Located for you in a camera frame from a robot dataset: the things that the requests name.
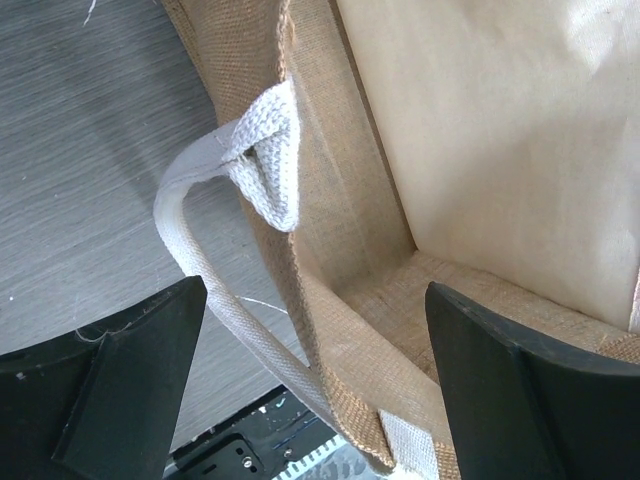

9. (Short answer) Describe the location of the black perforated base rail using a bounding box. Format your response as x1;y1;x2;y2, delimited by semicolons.
163;386;346;480

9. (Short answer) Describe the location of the tan canvas tote bag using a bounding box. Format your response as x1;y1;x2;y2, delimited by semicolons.
154;1;639;479

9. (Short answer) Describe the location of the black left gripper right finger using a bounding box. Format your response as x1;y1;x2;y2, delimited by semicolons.
425;282;639;479

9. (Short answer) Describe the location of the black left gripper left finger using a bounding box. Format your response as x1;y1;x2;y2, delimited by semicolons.
1;276;207;479

